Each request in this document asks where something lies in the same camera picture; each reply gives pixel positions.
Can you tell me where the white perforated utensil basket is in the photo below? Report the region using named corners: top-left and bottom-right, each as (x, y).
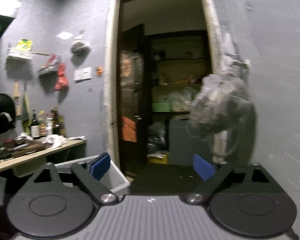
top-left (55, 155), bottom-right (130, 197)

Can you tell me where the yellow container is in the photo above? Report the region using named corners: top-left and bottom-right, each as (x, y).
top-left (147, 153), bottom-right (169, 165)

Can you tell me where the dark sauce bottle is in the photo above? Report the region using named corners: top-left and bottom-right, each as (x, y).
top-left (30, 109), bottom-right (41, 139)

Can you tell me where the plastic bag of dark contents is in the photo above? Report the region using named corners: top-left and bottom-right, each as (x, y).
top-left (190, 74), bottom-right (252, 138)

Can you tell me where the green box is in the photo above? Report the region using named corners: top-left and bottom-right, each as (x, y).
top-left (152, 102), bottom-right (171, 112)

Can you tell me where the wooden counter shelf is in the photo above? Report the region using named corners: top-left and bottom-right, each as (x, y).
top-left (0, 138), bottom-right (86, 172)

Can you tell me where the red net bag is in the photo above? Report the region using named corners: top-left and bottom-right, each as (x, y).
top-left (55, 63), bottom-right (69, 91)

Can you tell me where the black pan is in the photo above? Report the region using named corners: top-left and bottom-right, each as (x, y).
top-left (0, 93), bottom-right (16, 134)

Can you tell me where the hanging grey bag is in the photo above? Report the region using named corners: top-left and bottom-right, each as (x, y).
top-left (70, 35), bottom-right (90, 55)

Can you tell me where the grey hose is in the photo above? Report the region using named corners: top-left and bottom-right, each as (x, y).
top-left (210, 100), bottom-right (258, 160)

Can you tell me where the white wall switch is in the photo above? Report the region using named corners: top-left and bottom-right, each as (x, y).
top-left (74, 67), bottom-right (92, 82)

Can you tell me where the orange wall hook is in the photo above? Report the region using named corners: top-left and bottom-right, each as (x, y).
top-left (95, 66), bottom-right (103, 77)

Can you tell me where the wall faucet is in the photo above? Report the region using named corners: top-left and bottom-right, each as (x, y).
top-left (222, 31), bottom-right (251, 79)

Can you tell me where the white wall rack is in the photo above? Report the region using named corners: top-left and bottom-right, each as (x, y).
top-left (7, 39), bottom-right (50, 61)

